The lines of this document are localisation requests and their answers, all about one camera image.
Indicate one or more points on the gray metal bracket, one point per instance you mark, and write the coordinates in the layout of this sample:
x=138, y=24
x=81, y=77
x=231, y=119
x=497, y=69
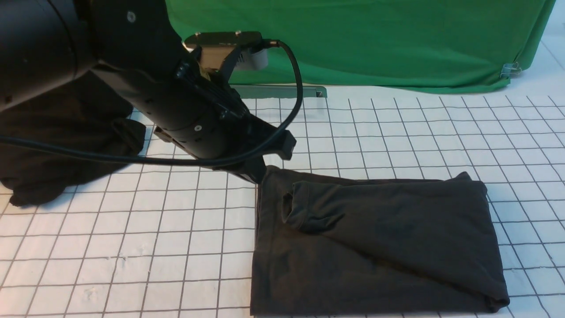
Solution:
x=278, y=91

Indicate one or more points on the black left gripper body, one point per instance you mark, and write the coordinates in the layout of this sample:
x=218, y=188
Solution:
x=216, y=139

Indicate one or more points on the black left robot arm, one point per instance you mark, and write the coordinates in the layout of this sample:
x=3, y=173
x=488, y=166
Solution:
x=181, y=85

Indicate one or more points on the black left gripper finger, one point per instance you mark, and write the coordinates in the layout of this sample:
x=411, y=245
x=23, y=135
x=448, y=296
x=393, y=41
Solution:
x=252, y=170

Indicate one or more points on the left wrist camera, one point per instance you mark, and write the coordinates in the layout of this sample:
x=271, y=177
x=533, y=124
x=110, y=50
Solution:
x=227, y=52

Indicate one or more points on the gray long-sleeved shirt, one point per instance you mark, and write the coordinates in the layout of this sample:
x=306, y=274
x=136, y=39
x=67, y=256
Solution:
x=336, y=246

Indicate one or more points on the black clothing pile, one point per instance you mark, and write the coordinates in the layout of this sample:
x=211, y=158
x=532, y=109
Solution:
x=85, y=115

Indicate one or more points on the green backdrop cloth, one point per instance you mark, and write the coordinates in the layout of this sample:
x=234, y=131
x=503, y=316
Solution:
x=432, y=46

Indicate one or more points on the metal binder clip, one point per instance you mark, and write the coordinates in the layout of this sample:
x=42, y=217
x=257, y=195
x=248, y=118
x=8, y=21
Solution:
x=510, y=70

